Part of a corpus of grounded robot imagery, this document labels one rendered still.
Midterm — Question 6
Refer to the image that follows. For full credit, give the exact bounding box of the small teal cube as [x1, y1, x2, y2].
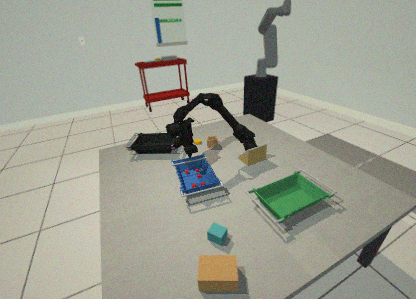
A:
[207, 223, 228, 246]

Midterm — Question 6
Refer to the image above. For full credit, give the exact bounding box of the blue plastic tray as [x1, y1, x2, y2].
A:
[171, 154, 221, 195]

